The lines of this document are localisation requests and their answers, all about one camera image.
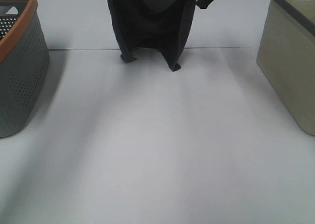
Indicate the dark grey towel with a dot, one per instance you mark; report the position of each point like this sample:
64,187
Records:
161,25

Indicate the beige bin grey rim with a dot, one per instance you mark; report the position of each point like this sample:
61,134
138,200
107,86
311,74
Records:
286,56

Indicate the grey perforated basket orange rim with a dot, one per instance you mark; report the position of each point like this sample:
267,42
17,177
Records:
24,61

